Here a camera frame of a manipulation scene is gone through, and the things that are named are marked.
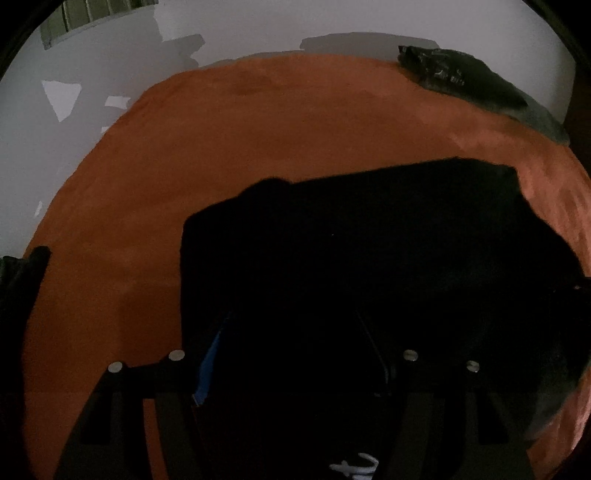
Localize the black t-shirt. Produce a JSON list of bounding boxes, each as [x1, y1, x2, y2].
[[180, 158, 590, 479]]

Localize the folded camouflage clothes stack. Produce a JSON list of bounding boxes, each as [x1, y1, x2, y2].
[[398, 46, 528, 110]]

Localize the patterned dark trousers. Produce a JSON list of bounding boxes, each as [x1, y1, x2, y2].
[[193, 334, 219, 406]]

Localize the orange fleece bed blanket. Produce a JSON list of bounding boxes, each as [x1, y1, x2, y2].
[[23, 54, 590, 479]]

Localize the dark green garment pile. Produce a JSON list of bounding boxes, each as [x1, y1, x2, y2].
[[1, 246, 51, 368]]

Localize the barred window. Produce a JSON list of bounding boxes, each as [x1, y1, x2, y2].
[[40, 0, 158, 49]]

